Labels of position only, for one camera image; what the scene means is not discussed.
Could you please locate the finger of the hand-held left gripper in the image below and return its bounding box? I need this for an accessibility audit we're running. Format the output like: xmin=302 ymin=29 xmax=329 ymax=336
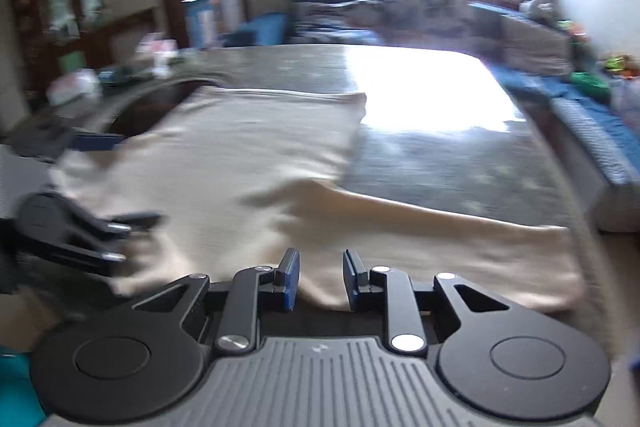
xmin=45 ymin=201 xmax=167 ymax=279
xmin=30 ymin=114 xmax=126 ymax=152

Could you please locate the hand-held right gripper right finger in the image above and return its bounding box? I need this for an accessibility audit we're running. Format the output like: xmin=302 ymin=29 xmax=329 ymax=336
xmin=342 ymin=250 xmax=512 ymax=355

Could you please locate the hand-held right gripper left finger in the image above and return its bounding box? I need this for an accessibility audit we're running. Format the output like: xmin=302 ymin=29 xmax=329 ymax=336
xmin=131 ymin=248 xmax=301 ymax=355

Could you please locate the beige sweater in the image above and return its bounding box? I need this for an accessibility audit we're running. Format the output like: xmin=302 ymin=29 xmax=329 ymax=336
xmin=50 ymin=87 xmax=586 ymax=313

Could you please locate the white box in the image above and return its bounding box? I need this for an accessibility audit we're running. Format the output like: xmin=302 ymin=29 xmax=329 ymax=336
xmin=47 ymin=69 xmax=103 ymax=105

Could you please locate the pink packet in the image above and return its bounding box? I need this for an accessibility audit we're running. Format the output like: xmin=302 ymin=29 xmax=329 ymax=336
xmin=135 ymin=32 xmax=181 ymax=68

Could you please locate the quilted grey table cover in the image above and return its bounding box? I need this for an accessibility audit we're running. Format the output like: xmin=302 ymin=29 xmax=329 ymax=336
xmin=95 ymin=44 xmax=596 ymax=238

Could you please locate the blue chair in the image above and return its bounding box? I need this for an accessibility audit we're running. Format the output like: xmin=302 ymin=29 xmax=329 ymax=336
xmin=181 ymin=0 xmax=223 ymax=50

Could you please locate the teal object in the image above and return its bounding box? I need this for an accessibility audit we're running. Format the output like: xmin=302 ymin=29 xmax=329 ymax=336
xmin=0 ymin=347 xmax=46 ymax=427

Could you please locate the small butterfly print pillow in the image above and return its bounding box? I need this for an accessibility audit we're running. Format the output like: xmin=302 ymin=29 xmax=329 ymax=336
xmin=294 ymin=0 xmax=382 ymax=44

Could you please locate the large butterfly print pillow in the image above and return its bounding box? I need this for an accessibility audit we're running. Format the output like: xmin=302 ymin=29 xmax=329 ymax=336
xmin=380 ymin=0 xmax=476 ymax=38

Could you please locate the blue sofa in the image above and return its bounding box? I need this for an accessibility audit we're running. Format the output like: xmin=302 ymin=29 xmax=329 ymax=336
xmin=222 ymin=0 xmax=640 ymax=218

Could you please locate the grey pillow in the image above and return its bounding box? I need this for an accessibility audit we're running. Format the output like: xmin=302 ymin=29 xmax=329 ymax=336
xmin=500 ymin=14 xmax=576 ymax=76

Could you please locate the green pink toy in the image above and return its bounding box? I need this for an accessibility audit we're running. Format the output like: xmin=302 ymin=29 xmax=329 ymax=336
xmin=557 ymin=19 xmax=588 ymax=42

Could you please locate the green plush toy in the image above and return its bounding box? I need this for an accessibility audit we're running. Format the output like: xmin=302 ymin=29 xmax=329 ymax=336
xmin=602 ymin=54 xmax=633 ymax=75

